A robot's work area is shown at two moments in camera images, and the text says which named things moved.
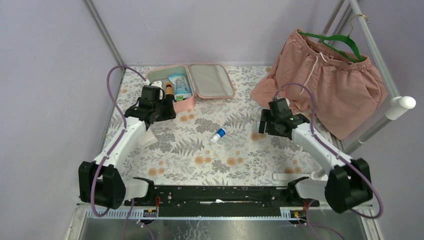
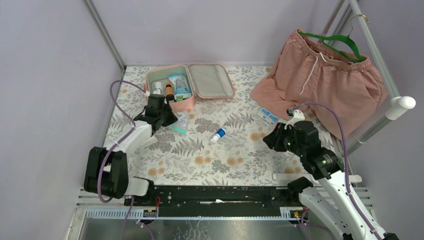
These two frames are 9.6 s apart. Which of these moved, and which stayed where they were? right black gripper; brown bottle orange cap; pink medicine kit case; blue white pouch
Moved: right black gripper
Stayed: pink medicine kit case; brown bottle orange cap; blue white pouch
